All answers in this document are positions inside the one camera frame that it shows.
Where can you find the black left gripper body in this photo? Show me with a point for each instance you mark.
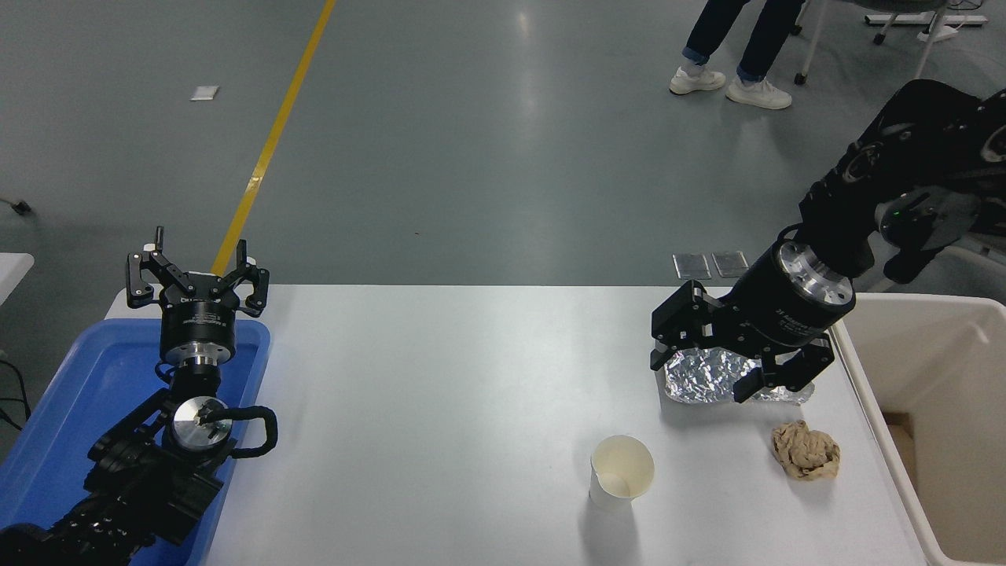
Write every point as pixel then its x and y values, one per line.
pixel 200 326

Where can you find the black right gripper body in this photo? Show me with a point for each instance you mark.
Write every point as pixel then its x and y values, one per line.
pixel 766 314

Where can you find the white paper cup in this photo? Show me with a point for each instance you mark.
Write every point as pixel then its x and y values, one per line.
pixel 621 464

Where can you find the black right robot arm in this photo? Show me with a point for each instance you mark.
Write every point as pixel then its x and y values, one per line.
pixel 841 212

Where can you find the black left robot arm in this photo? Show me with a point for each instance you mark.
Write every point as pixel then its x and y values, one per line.
pixel 141 487

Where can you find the metal floor plate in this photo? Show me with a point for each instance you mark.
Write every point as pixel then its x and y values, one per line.
pixel 692 266
pixel 729 264

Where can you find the crumpled silver foil tray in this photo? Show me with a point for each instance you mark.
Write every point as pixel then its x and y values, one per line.
pixel 707 379

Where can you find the crumpled tan paper ball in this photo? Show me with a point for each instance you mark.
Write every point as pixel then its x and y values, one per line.
pixel 805 452

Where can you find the blue plastic tray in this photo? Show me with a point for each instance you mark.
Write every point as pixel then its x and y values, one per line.
pixel 86 377

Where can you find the large pale plastic bin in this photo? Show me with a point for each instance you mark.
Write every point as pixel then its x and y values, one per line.
pixel 927 369

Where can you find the small white side table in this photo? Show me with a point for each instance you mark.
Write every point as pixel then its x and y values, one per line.
pixel 12 271

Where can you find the pale office chair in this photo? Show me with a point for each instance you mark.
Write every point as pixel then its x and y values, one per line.
pixel 978 273

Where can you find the standing person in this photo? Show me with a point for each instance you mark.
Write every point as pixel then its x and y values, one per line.
pixel 766 39

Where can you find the white wheeled chair base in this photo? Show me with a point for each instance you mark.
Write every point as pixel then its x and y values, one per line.
pixel 813 39

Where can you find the white power strip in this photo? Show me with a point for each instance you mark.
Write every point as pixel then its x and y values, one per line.
pixel 904 20

